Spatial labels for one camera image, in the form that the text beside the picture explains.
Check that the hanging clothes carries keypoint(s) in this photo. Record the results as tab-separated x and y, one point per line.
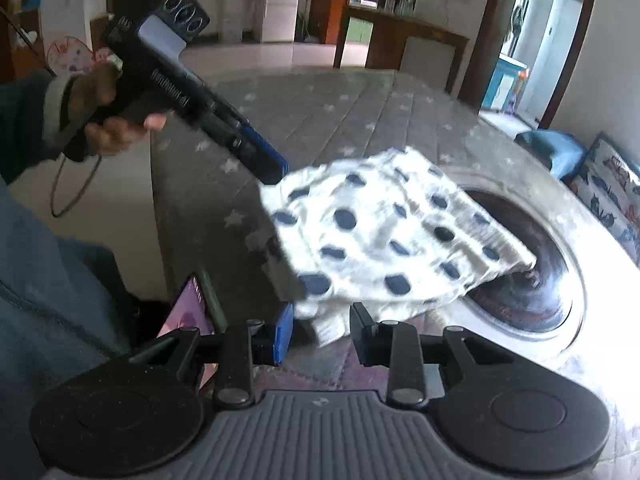
517	22

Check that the person's left hand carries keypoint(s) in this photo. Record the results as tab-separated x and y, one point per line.
117	132

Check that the white refrigerator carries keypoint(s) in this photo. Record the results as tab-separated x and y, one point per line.
279	0

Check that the smartphone with purple screen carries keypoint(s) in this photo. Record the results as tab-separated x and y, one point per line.
192	312

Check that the dark wooden door frame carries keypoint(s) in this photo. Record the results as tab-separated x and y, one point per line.
480	30

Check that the teal sofa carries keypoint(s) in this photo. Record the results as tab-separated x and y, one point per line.
550	150

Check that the grey quilted star table cover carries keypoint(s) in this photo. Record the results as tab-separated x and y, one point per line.
220	180

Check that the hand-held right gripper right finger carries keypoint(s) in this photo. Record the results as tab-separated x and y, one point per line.
362	335

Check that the white polka dot garment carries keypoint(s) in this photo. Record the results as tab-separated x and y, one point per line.
395	240

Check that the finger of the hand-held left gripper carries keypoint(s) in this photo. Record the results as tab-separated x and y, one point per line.
255	147

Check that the person's blue clothing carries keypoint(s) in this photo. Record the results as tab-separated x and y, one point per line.
55	310

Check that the person's left forearm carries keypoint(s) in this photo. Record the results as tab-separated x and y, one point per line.
35	120

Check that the pink printed hand fan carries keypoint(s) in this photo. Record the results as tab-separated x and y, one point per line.
72	55

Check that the butterfly print pillow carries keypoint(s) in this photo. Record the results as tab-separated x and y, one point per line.
612	190

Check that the wooden counter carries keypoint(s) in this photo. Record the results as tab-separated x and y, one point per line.
400	40

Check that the light blue cabinet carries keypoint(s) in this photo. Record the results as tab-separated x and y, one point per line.
505	82

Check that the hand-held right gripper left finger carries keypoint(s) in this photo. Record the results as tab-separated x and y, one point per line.
283	334

